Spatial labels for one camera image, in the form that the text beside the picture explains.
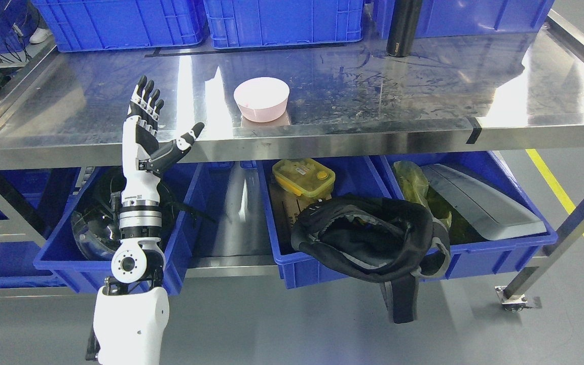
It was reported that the blue bin lower middle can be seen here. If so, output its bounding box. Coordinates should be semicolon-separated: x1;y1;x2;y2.
254;156;391;289

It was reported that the blue bin lower left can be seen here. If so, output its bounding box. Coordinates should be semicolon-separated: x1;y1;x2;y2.
34;163;210;296

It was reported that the blue crate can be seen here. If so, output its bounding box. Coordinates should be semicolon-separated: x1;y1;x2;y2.
32;1;208;52
204;1;364;49
373;0;555;40

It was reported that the yellow plastic lunch box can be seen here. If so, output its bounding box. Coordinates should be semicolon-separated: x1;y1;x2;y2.
272;159;336;200

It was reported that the pink bowl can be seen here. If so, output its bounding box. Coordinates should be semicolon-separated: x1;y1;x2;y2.
233;77;290;123

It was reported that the stainless steel table frame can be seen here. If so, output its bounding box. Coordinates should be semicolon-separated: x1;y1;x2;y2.
0;10;584;311

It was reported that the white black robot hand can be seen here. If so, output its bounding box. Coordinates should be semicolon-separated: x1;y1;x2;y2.
121;76;205;187

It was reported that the black grey backpack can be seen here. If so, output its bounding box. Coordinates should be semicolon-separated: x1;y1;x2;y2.
290;195;452;324

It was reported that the black cylinder bottle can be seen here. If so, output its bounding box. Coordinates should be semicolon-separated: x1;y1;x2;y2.
386;1;423;58

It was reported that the blue crate top right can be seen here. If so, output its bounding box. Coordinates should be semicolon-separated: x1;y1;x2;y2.
373;0;555;40

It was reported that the blue crate top left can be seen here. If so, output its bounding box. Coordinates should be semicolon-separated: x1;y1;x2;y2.
32;1;208;52

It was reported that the white shoe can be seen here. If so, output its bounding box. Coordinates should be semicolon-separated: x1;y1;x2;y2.
29;28;52;45

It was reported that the blue bin lower right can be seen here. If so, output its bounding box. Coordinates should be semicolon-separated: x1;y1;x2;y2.
371;152;558;280

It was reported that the yellow green plastic bag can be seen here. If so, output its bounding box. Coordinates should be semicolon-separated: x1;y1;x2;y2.
392;160;453;229

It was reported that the grey plastic panel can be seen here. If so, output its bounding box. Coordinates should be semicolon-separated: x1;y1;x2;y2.
421;164;547;240

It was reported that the blue crate top middle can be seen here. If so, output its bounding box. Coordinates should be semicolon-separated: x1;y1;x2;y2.
204;1;364;49

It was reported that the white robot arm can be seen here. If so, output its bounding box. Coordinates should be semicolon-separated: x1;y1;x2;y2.
86;176;169;364

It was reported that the blue bin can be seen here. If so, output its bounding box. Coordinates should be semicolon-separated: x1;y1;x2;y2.
371;152;558;280
254;156;391;289
34;163;210;296

